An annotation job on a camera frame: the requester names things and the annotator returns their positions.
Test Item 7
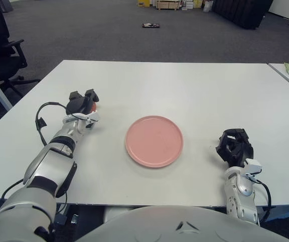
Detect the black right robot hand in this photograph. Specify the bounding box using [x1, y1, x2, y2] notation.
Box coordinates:
[214, 128, 263, 176]

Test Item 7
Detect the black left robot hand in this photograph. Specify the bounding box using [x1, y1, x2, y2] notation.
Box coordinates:
[65, 88, 101, 128]

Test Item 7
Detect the pink round plate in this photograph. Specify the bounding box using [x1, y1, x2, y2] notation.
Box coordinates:
[125, 115, 185, 169]

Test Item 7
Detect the small dark floor object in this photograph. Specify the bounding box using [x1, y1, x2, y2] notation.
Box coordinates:
[141, 22, 161, 29]

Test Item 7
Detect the grey robot torso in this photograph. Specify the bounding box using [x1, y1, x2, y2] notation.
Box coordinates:
[75, 205, 289, 242]

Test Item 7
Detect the wooden pallet crate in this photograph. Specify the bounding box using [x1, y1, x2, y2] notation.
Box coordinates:
[156, 0, 183, 11]

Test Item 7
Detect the black folding partition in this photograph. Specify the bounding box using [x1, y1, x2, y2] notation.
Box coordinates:
[211, 0, 275, 30]

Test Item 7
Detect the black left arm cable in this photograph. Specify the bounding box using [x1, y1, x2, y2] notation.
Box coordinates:
[35, 101, 68, 146]

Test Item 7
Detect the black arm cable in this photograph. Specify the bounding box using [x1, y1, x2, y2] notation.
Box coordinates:
[35, 101, 68, 146]
[251, 176, 272, 222]

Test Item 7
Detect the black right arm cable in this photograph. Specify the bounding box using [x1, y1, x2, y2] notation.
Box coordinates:
[251, 176, 272, 222]

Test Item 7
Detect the blue grey table frame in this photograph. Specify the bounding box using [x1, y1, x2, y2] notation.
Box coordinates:
[259, 206, 289, 224]

